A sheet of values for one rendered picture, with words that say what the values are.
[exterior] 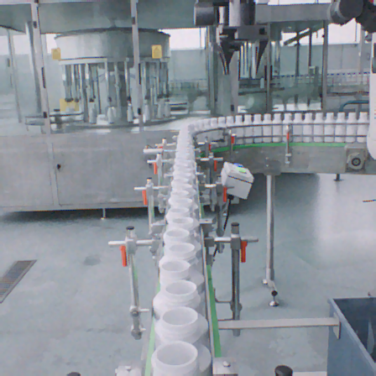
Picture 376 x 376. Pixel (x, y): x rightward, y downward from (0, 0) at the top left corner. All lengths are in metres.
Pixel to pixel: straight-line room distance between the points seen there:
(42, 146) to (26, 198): 0.57
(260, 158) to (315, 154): 0.32
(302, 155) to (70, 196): 2.65
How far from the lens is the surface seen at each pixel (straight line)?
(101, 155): 4.47
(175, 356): 0.41
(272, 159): 2.71
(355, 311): 0.99
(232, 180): 1.31
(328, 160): 2.71
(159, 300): 0.56
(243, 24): 1.01
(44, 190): 4.69
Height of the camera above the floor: 1.39
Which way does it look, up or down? 14 degrees down
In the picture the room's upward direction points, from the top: 2 degrees counter-clockwise
